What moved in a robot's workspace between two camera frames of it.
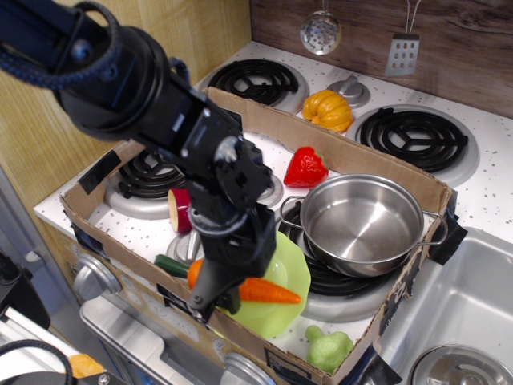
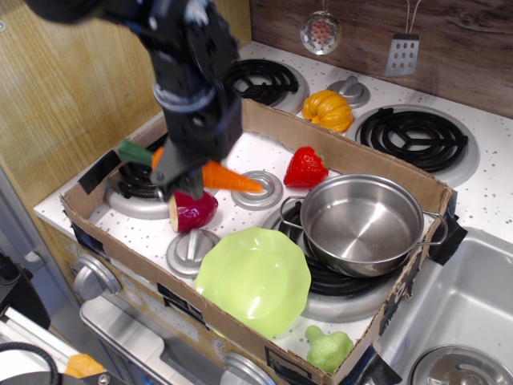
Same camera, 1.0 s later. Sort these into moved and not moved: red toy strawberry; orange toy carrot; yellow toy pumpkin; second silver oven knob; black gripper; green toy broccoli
Moved: black gripper; orange toy carrot
Not moved: second silver oven knob; yellow toy pumpkin; red toy strawberry; green toy broccoli
